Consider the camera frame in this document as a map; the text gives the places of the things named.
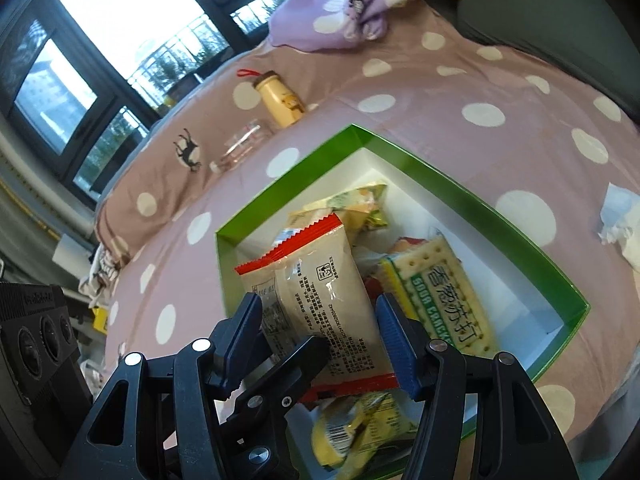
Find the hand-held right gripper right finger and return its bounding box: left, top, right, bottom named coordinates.
left=375, top=292, right=581, bottom=480

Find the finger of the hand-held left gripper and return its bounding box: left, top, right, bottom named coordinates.
left=220, top=335, right=331, bottom=480

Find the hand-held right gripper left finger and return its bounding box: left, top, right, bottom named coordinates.
left=59, top=292, right=264, bottom=480

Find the green-labelled cracker packet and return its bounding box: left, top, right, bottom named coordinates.
left=377, top=235, right=498, bottom=358

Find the beige red-edged snack packet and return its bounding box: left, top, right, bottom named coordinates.
left=235, top=212, right=401, bottom=403

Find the pale yellow green snack packet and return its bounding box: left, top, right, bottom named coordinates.
left=310, top=391, right=418, bottom=473

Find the green cardboard box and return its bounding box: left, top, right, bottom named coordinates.
left=215, top=124, right=591, bottom=480

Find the orange-yellow snack packet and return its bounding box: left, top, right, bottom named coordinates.
left=287, top=184, right=389, bottom=246

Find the white striped cloth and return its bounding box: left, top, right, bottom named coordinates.
left=77, top=242, right=121, bottom=308

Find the white box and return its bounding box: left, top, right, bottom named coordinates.
left=54, top=234, right=96, bottom=273

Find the pink polka-dot pillow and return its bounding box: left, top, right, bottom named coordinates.
left=94, top=40, right=326, bottom=266

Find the clear plastic bottle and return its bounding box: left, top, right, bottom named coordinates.
left=210, top=119, right=273, bottom=173

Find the yellow bottle with brown cap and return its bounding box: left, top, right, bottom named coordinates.
left=237, top=67, right=307, bottom=130

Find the crumpled white tissue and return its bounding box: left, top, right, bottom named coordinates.
left=597, top=182, right=640, bottom=267

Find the purple floral cloth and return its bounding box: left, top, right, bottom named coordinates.
left=268, top=0, right=401, bottom=53

